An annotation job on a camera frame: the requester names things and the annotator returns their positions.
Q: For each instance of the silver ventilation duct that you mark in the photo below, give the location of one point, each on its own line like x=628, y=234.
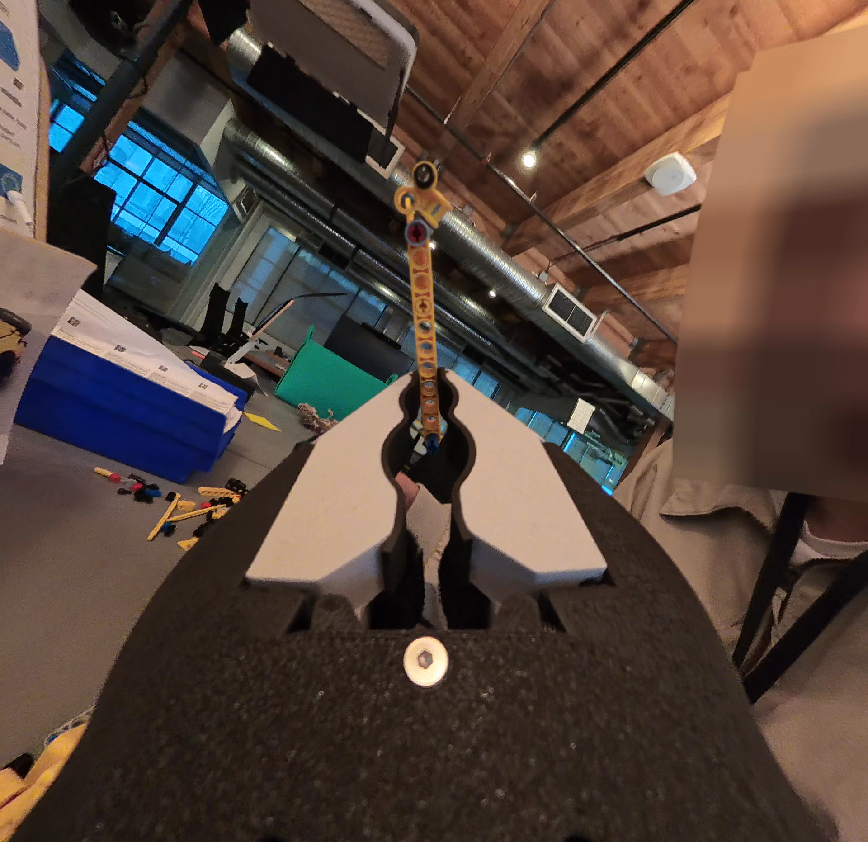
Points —
x=475, y=245

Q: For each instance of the teal green plastic bin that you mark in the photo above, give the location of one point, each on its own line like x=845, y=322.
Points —
x=332, y=387

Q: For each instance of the ceiling spot lamp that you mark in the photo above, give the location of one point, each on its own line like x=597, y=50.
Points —
x=529, y=158

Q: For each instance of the large paned window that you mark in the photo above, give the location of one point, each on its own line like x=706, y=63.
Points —
x=156, y=197

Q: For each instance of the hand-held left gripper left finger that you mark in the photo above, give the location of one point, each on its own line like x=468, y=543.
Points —
x=325, y=516

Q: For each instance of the yellow brick beam assembly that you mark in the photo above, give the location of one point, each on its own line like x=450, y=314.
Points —
x=424, y=299

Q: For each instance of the instruction poster board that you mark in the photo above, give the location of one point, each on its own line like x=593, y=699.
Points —
x=17, y=109

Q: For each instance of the stack of white paper sheets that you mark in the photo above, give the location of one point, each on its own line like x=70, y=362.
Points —
x=135, y=353

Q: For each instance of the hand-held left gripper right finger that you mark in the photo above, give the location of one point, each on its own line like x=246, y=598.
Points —
x=529, y=509

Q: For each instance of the cluster of small brick pins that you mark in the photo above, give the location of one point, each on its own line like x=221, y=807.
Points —
x=135, y=488

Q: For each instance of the yellow flat marker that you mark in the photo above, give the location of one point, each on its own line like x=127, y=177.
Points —
x=262, y=422

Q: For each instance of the white vent grille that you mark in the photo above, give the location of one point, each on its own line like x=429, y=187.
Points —
x=569, y=311

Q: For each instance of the person's right hand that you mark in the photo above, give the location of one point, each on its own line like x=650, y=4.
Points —
x=408, y=493

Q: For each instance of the partly built toy car model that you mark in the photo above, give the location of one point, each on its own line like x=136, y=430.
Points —
x=41, y=774

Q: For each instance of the white ceiling device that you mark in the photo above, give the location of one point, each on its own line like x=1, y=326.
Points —
x=670, y=172

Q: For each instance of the grey desk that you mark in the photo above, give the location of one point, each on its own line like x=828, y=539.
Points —
x=68, y=584

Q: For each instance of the instruction booklet with yellow car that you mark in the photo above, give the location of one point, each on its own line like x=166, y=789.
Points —
x=41, y=279

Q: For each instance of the blue storage bin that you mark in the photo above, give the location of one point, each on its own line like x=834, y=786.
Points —
x=102, y=414

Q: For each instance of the black high-back chair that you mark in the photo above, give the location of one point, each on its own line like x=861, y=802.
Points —
x=215, y=313
x=238, y=320

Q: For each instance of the pile of loose brick pieces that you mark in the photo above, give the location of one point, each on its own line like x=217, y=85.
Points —
x=196, y=513

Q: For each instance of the black monitor screen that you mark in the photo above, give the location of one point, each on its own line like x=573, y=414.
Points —
x=366, y=347

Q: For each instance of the white hanging paper sign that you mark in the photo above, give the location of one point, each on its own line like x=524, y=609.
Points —
x=580, y=413

